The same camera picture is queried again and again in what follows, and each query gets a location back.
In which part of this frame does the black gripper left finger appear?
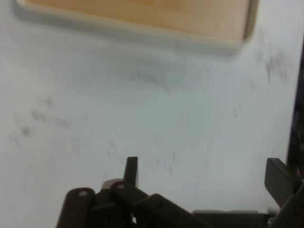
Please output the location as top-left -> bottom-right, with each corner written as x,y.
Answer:
56,156 -> 199,228

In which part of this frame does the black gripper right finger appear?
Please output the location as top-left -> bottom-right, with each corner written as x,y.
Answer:
264,157 -> 304,228

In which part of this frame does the wooden tray with white rim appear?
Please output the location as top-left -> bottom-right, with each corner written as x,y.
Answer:
13,0 -> 259,57

